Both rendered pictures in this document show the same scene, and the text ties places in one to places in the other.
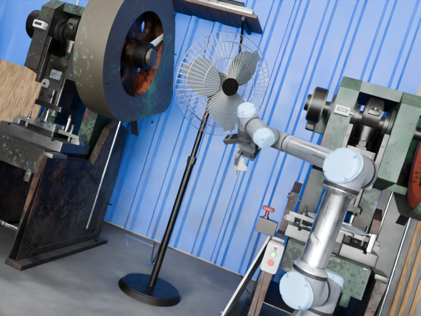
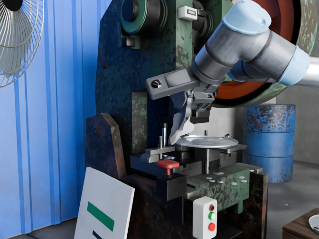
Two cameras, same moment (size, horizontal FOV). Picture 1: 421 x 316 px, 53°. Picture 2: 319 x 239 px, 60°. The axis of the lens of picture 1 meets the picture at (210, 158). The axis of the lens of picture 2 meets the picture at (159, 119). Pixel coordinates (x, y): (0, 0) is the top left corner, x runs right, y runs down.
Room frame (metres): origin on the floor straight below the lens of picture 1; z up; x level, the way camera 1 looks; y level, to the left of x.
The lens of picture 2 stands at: (1.49, 0.44, 1.00)
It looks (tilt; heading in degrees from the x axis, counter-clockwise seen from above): 5 degrees down; 306
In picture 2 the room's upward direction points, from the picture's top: straight up
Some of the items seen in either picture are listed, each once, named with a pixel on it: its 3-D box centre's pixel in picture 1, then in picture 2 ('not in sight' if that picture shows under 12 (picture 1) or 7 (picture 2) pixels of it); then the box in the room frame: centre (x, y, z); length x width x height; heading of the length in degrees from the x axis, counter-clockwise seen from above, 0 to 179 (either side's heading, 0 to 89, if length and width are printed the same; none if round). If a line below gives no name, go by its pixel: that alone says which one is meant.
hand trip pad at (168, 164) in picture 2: (267, 214); (167, 172); (2.02, -0.34, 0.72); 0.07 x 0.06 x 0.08; 167
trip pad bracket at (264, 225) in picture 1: (263, 236); (171, 199); (2.02, -0.36, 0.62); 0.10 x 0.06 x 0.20; 77
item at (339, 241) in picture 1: (333, 237); (213, 157); (2.00, -0.68, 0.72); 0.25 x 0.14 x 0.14; 167
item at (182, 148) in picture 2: not in sight; (185, 143); (2.17, -0.72, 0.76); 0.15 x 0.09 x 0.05; 77
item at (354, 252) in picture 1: (328, 240); (184, 159); (2.17, -0.72, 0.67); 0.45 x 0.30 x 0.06; 77
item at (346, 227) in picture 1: (336, 223); (205, 141); (2.05, -0.69, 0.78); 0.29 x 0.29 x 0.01
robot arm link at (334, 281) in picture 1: (322, 286); not in sight; (1.45, -0.51, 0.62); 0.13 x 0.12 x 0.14; 136
